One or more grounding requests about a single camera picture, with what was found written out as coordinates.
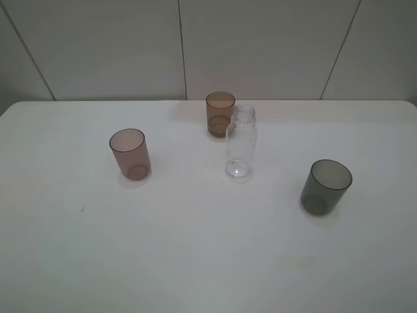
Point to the clear plastic water bottle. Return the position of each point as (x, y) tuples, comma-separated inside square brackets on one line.
[(240, 141)]

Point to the brown translucent plastic cup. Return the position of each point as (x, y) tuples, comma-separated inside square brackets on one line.
[(219, 107)]

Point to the pink translucent plastic cup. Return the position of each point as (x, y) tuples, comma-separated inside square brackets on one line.
[(130, 151)]

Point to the grey translucent plastic cup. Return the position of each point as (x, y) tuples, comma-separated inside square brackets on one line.
[(326, 184)]

